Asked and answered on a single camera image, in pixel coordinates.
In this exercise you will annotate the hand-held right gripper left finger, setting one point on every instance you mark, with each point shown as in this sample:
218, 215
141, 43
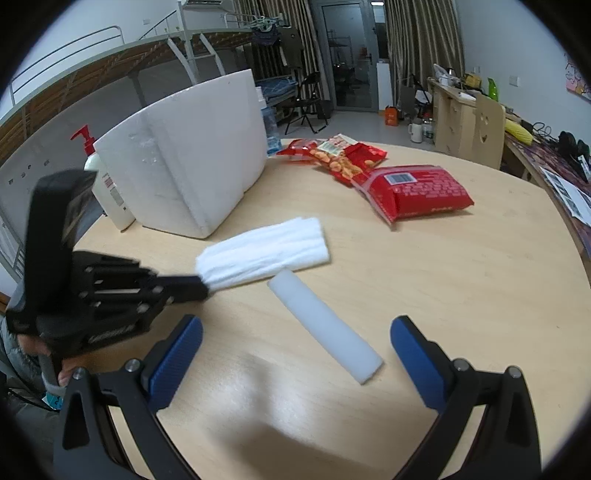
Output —
178, 364

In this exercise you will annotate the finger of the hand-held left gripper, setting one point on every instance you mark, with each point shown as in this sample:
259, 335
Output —
184, 287

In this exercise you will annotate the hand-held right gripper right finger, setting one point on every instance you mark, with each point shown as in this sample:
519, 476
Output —
415, 364

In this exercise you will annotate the white towel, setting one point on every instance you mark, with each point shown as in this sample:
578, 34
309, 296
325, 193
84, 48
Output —
277, 249

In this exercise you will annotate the white foam stick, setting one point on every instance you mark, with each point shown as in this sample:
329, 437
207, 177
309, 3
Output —
323, 323

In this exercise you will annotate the white foam box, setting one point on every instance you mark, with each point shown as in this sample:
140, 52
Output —
184, 152

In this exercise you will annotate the person's left forearm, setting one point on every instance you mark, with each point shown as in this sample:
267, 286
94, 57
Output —
18, 369

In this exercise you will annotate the person's left hand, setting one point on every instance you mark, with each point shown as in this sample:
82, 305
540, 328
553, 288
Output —
64, 371

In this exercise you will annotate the white pump bottle red nozzle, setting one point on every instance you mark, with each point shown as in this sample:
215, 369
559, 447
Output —
108, 198

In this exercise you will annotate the red barcode snack packet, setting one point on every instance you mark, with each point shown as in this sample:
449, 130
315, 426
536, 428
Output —
425, 191

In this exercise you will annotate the small red snack packet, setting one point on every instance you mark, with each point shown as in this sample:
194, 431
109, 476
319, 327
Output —
295, 150

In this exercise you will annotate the blue water bottle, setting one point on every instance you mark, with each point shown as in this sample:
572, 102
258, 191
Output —
272, 134

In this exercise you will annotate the open orange snack bag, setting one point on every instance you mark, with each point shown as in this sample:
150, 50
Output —
346, 159

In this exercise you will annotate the blue plaid bedding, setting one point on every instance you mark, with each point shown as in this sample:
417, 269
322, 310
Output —
279, 84

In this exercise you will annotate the black folding chair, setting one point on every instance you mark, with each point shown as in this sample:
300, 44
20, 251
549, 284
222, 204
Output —
307, 99

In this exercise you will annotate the dark wooden desk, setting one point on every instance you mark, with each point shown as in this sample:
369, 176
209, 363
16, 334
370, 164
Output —
535, 170

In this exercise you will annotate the printed paper sheet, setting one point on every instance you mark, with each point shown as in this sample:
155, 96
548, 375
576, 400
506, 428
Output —
568, 194

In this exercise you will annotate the white bed ladder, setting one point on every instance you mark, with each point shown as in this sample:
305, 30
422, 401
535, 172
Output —
212, 55

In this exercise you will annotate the wooden chair with face cutout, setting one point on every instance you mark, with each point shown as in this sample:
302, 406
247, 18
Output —
489, 134

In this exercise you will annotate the light wooden desk with drawers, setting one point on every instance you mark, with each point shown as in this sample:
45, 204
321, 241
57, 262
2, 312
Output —
450, 120

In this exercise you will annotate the yellow cloth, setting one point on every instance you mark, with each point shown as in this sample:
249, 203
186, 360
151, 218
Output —
519, 130

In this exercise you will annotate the black bag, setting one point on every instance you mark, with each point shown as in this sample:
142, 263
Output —
572, 150

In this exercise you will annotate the hanging dark clothes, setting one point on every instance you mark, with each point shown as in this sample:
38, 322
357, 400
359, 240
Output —
265, 32

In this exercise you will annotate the glass balcony door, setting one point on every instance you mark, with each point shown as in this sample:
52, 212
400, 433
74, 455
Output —
346, 55

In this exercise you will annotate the white air conditioner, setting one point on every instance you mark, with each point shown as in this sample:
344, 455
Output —
205, 2

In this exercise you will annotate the green bag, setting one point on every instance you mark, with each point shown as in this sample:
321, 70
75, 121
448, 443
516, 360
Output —
493, 90

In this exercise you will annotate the brown curtain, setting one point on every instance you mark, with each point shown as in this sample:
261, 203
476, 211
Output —
300, 18
425, 41

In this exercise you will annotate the wall poster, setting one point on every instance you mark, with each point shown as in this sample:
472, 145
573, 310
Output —
577, 78

